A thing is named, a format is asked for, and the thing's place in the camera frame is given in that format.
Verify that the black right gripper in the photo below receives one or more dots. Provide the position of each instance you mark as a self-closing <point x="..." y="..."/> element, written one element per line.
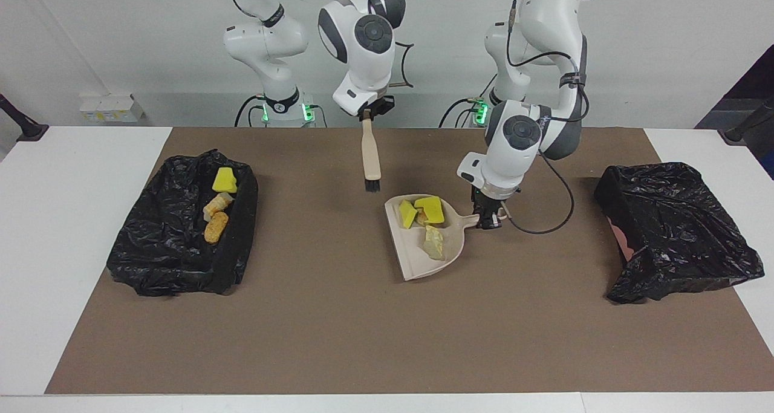
<point x="380" y="107"/>

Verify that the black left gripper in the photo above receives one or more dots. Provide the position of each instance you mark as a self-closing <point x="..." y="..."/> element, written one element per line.
<point x="487" y="200"/>

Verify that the beige hand brush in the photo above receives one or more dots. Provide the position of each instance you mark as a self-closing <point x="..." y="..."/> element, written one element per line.
<point x="370" y="153"/>

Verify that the square yellow sponge piece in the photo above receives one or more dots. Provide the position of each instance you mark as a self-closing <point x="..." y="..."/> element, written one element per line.
<point x="430" y="209"/>

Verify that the pale pastry piece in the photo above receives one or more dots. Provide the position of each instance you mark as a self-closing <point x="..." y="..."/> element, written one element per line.
<point x="434" y="243"/>

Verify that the orange striped bread roll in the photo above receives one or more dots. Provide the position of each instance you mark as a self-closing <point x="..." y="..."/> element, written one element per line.
<point x="422" y="217"/>

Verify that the small yellow sponge wedge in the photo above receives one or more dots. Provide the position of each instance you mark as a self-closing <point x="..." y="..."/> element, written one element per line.
<point x="407" y="213"/>

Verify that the beige plastic dustpan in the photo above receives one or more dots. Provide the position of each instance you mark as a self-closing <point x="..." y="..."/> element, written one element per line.
<point x="411" y="256"/>

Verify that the wavy yellow sponge piece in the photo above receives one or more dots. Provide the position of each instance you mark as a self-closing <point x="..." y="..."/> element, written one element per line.
<point x="225" y="180"/>

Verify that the striped croissant piece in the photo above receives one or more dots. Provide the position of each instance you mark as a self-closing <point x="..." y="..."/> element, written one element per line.
<point x="217" y="206"/>

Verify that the brown bread nugget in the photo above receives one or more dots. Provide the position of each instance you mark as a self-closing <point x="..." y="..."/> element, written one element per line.
<point x="216" y="227"/>

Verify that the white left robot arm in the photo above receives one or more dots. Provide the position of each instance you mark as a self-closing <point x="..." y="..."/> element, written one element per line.
<point x="514" y="147"/>

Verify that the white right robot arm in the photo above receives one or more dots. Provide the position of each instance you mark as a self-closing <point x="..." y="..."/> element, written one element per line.
<point x="363" y="56"/>

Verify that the black bag bin, pink rim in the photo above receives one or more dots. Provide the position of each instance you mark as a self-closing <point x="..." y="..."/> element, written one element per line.
<point x="683" y="231"/>

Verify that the black bag lined bin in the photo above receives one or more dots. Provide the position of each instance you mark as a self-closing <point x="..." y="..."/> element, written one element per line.
<point x="157" y="243"/>

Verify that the brown table mat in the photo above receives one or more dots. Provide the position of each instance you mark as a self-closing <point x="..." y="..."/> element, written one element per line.
<point x="387" y="340"/>

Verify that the black stand pole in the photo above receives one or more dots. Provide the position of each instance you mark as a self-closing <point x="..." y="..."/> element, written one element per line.
<point x="30" y="132"/>
<point x="741" y="133"/>

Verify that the white tissue box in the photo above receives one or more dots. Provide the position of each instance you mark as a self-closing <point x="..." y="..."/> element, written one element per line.
<point x="112" y="109"/>

